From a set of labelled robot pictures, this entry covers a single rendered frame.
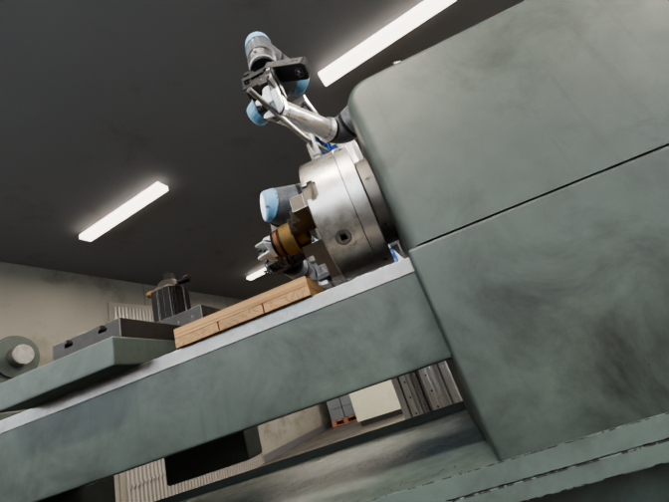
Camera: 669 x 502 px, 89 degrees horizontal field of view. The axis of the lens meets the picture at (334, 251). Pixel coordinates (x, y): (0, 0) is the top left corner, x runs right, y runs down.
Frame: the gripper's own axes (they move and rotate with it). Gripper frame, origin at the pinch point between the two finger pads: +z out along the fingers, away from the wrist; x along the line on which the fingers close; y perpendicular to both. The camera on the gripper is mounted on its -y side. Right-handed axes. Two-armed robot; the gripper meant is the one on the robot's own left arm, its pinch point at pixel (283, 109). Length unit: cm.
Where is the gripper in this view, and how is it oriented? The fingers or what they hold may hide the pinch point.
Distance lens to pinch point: 83.5
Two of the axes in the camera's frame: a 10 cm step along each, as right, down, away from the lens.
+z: 2.4, 7.9, -5.7
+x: -3.3, -4.9, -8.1
